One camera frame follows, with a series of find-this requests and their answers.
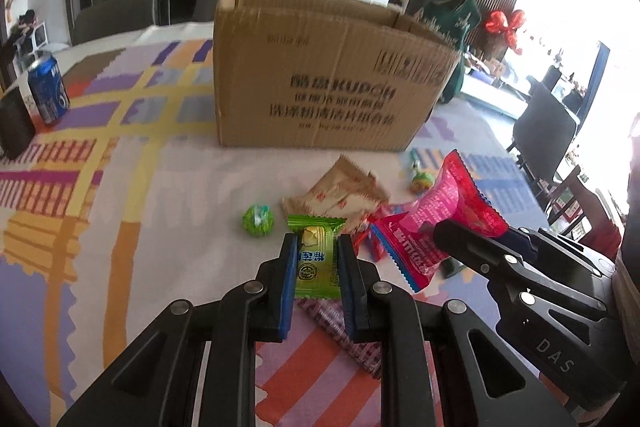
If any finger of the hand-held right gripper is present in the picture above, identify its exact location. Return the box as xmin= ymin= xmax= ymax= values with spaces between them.
xmin=433 ymin=220 xmax=612 ymax=319
xmin=502 ymin=228 xmax=614 ymax=280

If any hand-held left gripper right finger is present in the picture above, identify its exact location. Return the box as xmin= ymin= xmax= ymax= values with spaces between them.
xmin=338 ymin=233 xmax=581 ymax=427

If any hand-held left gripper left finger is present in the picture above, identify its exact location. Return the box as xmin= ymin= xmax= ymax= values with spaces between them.
xmin=56 ymin=233 xmax=298 ymax=427

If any green snack packet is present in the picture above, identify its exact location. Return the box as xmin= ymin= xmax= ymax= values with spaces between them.
xmin=286 ymin=214 xmax=347 ymax=300

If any yellow-green candy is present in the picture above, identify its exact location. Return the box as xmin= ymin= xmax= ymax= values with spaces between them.
xmin=409 ymin=149 xmax=437 ymax=194

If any brown cardboard box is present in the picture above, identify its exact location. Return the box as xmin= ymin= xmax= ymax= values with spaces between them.
xmin=212 ymin=0 xmax=463 ymax=152

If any person's right forearm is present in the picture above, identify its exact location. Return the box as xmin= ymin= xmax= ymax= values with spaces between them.
xmin=611 ymin=242 xmax=640 ymax=388

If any pink plaid snack packet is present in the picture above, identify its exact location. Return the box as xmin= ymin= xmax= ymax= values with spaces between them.
xmin=296 ymin=298 xmax=386 ymax=378

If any small red snack packet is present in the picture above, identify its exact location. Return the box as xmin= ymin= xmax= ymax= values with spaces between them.
xmin=355 ymin=205 xmax=407 ymax=264

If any green ball candy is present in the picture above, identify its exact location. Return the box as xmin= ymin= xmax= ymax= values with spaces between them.
xmin=242 ymin=205 xmax=276 ymax=238

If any beige snack packet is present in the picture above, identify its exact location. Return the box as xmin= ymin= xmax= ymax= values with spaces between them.
xmin=312 ymin=155 xmax=391 ymax=208
xmin=281 ymin=179 xmax=382 ymax=234

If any black side chair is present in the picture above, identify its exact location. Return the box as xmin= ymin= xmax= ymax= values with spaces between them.
xmin=506 ymin=77 xmax=582 ymax=190

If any red ribbon bow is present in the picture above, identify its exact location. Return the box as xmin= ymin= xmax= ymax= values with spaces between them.
xmin=484 ymin=9 xmax=526 ymax=55

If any green christmas stocking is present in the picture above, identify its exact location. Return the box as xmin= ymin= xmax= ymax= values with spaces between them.
xmin=414 ymin=0 xmax=482 ymax=104

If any grey dining chair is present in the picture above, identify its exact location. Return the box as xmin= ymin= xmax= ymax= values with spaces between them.
xmin=191 ymin=0 xmax=224 ymax=24
xmin=72 ymin=0 xmax=157 ymax=46

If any blue soda can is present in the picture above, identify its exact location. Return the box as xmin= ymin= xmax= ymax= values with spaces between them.
xmin=26 ymin=51 xmax=71 ymax=126

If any black mug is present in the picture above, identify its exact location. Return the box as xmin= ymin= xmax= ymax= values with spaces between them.
xmin=0 ymin=89 xmax=37 ymax=160

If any small white chair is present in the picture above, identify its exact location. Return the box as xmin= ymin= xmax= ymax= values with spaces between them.
xmin=20 ymin=22 xmax=50 ymax=58

